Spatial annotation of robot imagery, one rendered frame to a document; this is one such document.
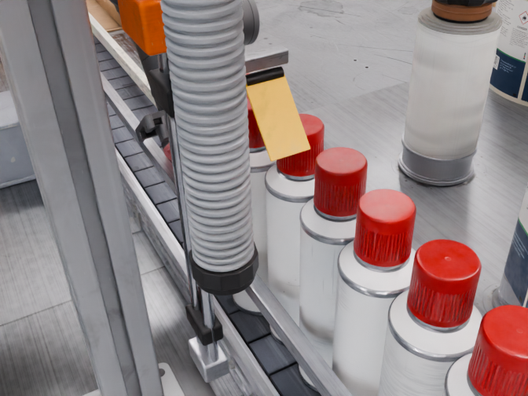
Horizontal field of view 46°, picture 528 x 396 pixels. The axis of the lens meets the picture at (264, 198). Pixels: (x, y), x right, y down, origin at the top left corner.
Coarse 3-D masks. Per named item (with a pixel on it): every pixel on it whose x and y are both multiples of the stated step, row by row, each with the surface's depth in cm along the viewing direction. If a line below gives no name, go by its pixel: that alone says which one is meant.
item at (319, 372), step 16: (112, 96) 74; (128, 112) 71; (128, 128) 70; (144, 144) 65; (160, 160) 62; (256, 288) 47; (256, 304) 47; (272, 304) 46; (272, 320) 45; (288, 320) 45; (288, 336) 43; (304, 336) 43; (304, 352) 42; (304, 368) 42; (320, 368) 41; (320, 384) 41; (336, 384) 40
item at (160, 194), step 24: (96, 48) 107; (120, 72) 99; (120, 96) 92; (144, 96) 92; (120, 120) 86; (120, 144) 81; (144, 168) 76; (168, 192) 72; (168, 216) 68; (240, 312) 57; (264, 336) 54; (264, 360) 52; (288, 360) 52; (288, 384) 50
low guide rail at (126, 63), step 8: (96, 24) 106; (96, 32) 106; (104, 32) 103; (104, 40) 102; (112, 40) 101; (112, 48) 98; (120, 48) 98; (112, 56) 100; (120, 56) 95; (128, 56) 95; (120, 64) 97; (128, 64) 93; (136, 64) 93; (128, 72) 94; (136, 72) 90; (136, 80) 91; (144, 80) 88; (144, 88) 88
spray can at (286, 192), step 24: (312, 120) 43; (312, 144) 42; (288, 168) 43; (312, 168) 43; (288, 192) 44; (312, 192) 43; (288, 216) 45; (288, 240) 46; (288, 264) 47; (288, 288) 49; (288, 312) 50
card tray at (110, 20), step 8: (88, 0) 142; (96, 0) 141; (104, 0) 133; (88, 8) 137; (96, 8) 137; (104, 8) 136; (112, 8) 129; (96, 16) 133; (104, 16) 133; (112, 16) 132; (104, 24) 129; (112, 24) 129; (120, 24) 128
